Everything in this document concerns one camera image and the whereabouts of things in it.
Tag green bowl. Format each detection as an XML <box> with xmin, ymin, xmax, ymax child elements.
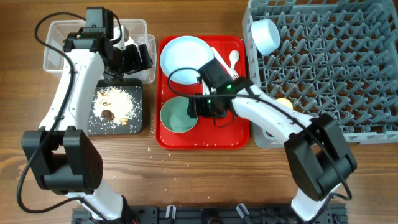
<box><xmin>160</xmin><ymin>96</ymin><xmax>198</xmax><ymax>133</ymax></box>

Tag light blue plate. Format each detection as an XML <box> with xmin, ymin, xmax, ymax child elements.
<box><xmin>160</xmin><ymin>36</ymin><xmax>214</xmax><ymax>85</ymax></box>

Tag pink plastic fork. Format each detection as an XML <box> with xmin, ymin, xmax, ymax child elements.
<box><xmin>211</xmin><ymin>47</ymin><xmax>239</xmax><ymax>80</ymax></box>

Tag rice and food scraps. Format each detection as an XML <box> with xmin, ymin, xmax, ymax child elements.
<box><xmin>93</xmin><ymin>87</ymin><xmax>142</xmax><ymax>126</ymax></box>

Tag yellow cup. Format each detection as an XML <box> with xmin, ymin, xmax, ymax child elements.
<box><xmin>276</xmin><ymin>98</ymin><xmax>293</xmax><ymax>110</ymax></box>

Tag light blue bowl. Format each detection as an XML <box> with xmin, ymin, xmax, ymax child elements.
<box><xmin>251</xmin><ymin>19</ymin><xmax>280</xmax><ymax>56</ymax></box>

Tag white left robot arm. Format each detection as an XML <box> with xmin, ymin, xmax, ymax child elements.
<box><xmin>17</xmin><ymin>27</ymin><xmax>152</xmax><ymax>223</ymax></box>

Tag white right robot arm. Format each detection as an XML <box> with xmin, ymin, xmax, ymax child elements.
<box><xmin>195</xmin><ymin>59</ymin><xmax>357</xmax><ymax>222</ymax></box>

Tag black food waste tray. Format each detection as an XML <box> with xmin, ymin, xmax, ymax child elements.
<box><xmin>88</xmin><ymin>78</ymin><xmax>144</xmax><ymax>136</ymax></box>

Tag clear plastic waste bin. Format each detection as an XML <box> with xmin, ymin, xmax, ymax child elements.
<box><xmin>43</xmin><ymin>19</ymin><xmax>157</xmax><ymax>84</ymax></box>

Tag grey dishwasher rack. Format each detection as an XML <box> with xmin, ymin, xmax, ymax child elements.
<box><xmin>242</xmin><ymin>0</ymin><xmax>397</xmax><ymax>144</ymax></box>

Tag white plastic spoon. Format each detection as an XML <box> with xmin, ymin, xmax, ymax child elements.
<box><xmin>229</xmin><ymin>50</ymin><xmax>239</xmax><ymax>70</ymax></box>

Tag red serving tray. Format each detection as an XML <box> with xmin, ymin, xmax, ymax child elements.
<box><xmin>155</xmin><ymin>35</ymin><xmax>250</xmax><ymax>150</ymax></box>

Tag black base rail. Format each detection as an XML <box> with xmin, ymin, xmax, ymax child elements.
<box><xmin>71</xmin><ymin>203</ymin><xmax>349</xmax><ymax>224</ymax></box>

